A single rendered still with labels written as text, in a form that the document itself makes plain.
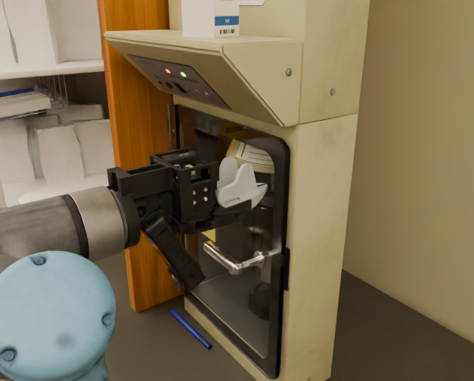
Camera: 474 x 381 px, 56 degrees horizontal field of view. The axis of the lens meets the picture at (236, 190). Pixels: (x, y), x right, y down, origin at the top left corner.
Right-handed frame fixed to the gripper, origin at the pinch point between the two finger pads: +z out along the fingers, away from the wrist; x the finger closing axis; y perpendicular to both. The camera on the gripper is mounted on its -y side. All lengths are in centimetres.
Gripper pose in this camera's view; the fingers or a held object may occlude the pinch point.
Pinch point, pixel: (258, 193)
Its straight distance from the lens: 60.0
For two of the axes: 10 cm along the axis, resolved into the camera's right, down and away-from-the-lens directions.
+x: -5.9, -3.1, 7.4
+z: 8.0, -2.3, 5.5
